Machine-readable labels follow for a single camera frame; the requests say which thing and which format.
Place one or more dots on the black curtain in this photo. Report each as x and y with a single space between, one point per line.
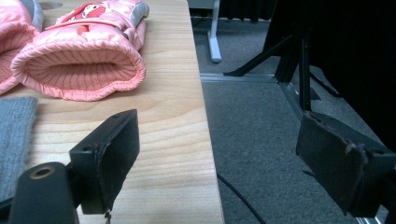
358 56

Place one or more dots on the pink padded glove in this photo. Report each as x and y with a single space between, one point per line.
84 53
12 37

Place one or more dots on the metal floor rail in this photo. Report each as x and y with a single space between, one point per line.
243 77

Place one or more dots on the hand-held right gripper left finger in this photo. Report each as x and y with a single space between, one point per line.
115 155

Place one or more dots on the white table leg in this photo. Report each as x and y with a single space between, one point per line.
214 43

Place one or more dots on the black tripod stand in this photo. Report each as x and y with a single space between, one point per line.
303 77

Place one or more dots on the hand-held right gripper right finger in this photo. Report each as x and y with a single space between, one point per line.
330 155

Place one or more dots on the grey knit glove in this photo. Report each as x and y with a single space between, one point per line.
14 140

